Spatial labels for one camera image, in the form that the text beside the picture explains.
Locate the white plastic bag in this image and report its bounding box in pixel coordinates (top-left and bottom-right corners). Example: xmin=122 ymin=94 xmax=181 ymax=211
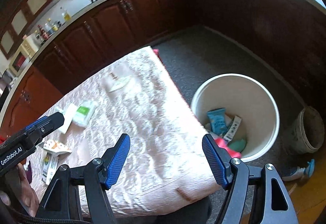
xmin=43 ymin=139 xmax=72 ymax=157

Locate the rainbow medicine box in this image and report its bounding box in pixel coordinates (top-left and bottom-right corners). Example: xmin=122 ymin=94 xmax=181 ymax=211
xmin=41 ymin=152 xmax=59 ymax=185

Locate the blue snack bag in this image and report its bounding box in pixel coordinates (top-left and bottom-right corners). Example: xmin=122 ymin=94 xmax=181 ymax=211
xmin=207 ymin=108 xmax=228 ymax=136

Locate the green white tissue pack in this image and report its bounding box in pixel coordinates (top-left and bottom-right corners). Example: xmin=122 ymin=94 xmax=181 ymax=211
xmin=72 ymin=100 xmax=98 ymax=128

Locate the white trash bucket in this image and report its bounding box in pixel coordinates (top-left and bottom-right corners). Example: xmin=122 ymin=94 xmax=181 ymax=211
xmin=191 ymin=74 xmax=280 ymax=162

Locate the person's left hand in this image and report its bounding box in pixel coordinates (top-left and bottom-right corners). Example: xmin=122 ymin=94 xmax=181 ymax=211
xmin=1 ymin=163 xmax=39 ymax=223

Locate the blue white shoe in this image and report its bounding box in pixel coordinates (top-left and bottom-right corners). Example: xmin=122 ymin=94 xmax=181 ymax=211
xmin=281 ymin=159 xmax=315 ymax=181

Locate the dirty grey bucket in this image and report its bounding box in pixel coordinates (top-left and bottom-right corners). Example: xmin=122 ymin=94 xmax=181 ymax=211
xmin=283 ymin=107 xmax=325 ymax=155

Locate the cream microwave oven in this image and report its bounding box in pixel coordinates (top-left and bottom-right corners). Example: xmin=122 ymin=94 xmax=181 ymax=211
xmin=9 ymin=35 xmax=40 ymax=76

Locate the red sauce bottle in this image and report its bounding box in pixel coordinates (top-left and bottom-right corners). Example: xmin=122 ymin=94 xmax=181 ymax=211
xmin=37 ymin=24 xmax=49 ymax=40

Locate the yellow oil bottle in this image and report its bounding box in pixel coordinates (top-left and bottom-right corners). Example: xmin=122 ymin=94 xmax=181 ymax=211
xmin=60 ymin=7 xmax=71 ymax=22

